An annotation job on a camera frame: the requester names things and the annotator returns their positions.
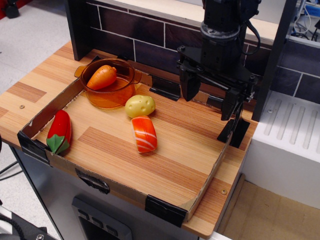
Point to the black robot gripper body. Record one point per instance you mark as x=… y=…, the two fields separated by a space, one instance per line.
x=218 y=61

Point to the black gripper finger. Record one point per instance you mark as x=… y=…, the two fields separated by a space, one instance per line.
x=233 y=98
x=189 y=83

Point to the orange toy carrot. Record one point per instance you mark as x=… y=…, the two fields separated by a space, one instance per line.
x=105 y=76

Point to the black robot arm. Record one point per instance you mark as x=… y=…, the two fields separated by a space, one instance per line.
x=226 y=13

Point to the transparent amber toy pot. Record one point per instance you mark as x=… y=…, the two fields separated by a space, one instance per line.
x=116 y=94

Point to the yellow toy potato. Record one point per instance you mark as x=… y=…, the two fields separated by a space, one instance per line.
x=139 y=105

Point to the salmon sushi toy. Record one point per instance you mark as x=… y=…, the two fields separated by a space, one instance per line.
x=144 y=134

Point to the light wooden shelf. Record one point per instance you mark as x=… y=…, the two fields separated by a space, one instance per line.
x=179 y=12

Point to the white toy sink drainboard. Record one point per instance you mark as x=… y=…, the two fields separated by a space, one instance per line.
x=284 y=154

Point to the red toy chili pepper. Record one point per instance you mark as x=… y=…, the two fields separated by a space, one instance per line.
x=59 y=135

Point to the grey toy oven panel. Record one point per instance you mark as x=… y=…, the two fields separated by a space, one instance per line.
x=97 y=225

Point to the dark grey right post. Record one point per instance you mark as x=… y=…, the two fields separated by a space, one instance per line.
x=283 y=32

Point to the dark grey post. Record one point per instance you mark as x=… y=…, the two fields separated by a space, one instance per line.
x=283 y=32
x=79 y=27

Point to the dark grey left post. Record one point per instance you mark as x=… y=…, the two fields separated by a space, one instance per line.
x=79 y=27

